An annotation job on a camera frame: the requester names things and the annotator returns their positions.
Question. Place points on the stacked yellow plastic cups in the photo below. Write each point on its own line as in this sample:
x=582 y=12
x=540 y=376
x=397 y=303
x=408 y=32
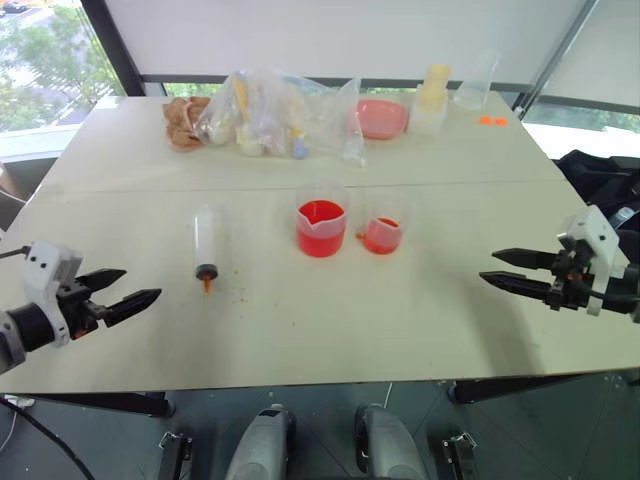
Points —
x=431 y=97

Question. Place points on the empty clear measuring cup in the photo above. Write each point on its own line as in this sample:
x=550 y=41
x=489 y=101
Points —
x=475 y=87

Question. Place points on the large clear beaker red liquid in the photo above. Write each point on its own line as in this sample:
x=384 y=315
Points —
x=320 y=235

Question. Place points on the small clear beaker red liquid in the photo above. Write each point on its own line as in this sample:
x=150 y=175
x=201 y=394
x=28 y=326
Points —
x=383 y=235

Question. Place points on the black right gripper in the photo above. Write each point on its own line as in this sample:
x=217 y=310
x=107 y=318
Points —
x=572 y=280

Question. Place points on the grey rounded shape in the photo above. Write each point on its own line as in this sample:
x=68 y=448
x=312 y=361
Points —
x=387 y=445
x=260 y=447

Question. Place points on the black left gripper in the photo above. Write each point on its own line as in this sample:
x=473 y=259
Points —
x=75 y=306

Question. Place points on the large clear plastic bag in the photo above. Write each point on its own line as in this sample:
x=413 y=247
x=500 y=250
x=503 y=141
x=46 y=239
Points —
x=270 y=112

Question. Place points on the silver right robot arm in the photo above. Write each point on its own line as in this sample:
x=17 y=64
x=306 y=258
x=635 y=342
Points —
x=625 y=295

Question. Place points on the black bag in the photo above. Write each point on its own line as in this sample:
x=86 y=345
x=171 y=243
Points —
x=590 y=175

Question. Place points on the pink plastic bowl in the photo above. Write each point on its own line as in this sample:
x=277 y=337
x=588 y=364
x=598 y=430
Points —
x=382 y=117

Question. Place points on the brown toy bread pile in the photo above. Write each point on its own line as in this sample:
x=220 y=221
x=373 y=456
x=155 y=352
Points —
x=181 y=122

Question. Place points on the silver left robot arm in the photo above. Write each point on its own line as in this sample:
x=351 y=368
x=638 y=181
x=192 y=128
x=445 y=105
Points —
x=27 y=324

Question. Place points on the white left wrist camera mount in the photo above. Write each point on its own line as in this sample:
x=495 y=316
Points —
x=43 y=264

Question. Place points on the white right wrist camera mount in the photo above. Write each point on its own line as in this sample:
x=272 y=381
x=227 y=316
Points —
x=600 y=235

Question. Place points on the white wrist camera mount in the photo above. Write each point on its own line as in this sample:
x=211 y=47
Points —
x=600 y=235
x=43 y=264

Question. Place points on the black table frame beam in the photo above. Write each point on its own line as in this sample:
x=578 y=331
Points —
x=110 y=403
x=510 y=388

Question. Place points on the clear syringe with orange tip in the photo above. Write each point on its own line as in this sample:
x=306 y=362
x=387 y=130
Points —
x=207 y=235

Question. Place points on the small orange pieces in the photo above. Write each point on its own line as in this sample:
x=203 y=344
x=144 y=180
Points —
x=492 y=121

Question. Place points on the black metal table foot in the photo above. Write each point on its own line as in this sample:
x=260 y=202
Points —
x=459 y=450
x=175 y=452

